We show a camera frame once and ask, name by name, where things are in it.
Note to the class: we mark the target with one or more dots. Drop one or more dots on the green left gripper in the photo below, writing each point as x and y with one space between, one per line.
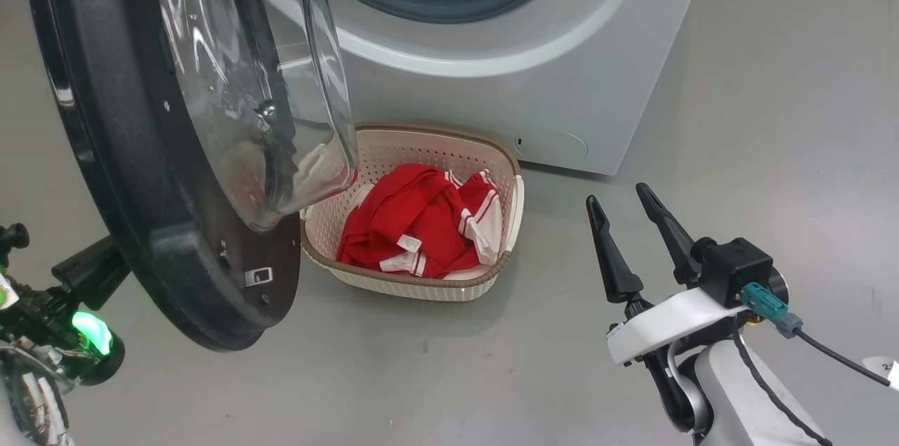
63 333

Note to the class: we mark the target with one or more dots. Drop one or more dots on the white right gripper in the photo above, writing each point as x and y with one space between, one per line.
667 323

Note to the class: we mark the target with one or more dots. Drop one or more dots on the round glass washing machine door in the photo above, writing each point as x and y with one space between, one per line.
126 151

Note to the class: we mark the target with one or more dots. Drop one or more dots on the red white-trimmed garment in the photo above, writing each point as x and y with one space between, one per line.
400 207
484 214

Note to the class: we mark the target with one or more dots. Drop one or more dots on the white washing machine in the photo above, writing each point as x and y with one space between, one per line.
534 88

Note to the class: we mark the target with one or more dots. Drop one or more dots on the cream perforated laundry basket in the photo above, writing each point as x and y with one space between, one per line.
414 144

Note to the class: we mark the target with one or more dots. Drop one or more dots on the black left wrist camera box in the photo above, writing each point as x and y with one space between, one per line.
14 235

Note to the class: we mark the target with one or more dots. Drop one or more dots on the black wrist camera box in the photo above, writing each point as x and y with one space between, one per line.
734 267
14 235

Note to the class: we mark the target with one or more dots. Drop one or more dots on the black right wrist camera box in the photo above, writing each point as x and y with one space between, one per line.
734 267

